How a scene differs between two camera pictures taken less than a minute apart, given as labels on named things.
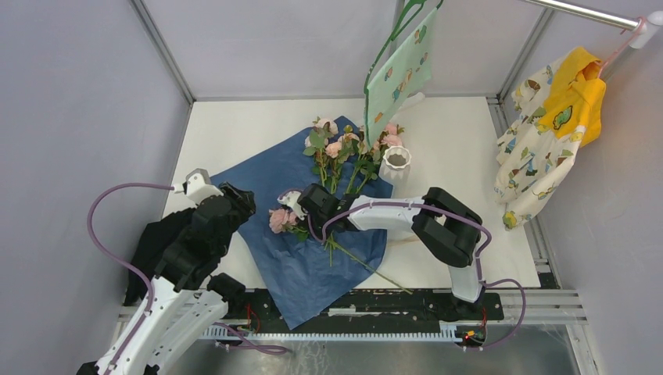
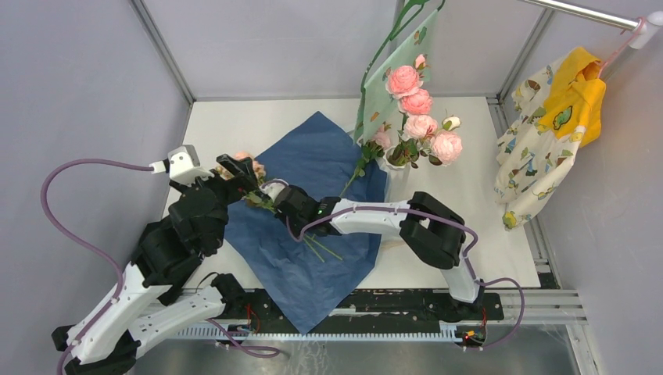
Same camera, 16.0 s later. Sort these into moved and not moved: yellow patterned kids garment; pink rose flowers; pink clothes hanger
Moved: pink rose flowers
Not moved: pink clothes hanger; yellow patterned kids garment
